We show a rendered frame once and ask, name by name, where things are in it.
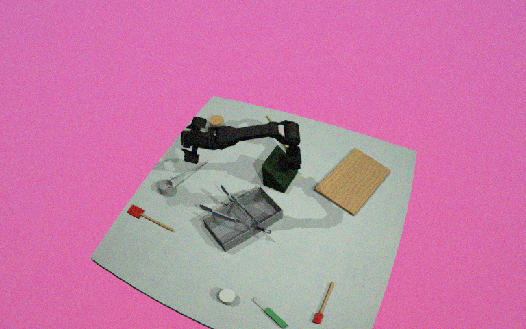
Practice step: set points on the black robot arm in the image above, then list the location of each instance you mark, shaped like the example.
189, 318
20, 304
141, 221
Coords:
227, 136

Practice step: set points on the red spatula with wooden handle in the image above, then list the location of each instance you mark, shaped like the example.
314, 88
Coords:
137, 212

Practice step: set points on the pale grey short cylinder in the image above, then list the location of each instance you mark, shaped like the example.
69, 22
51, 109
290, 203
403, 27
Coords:
227, 296

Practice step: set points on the grey cylinder with tan top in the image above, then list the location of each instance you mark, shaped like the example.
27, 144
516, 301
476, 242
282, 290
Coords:
216, 120

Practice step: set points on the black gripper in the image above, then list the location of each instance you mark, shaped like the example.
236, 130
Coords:
192, 156

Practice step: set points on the light brown wooden board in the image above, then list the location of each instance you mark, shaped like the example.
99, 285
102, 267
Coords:
353, 181

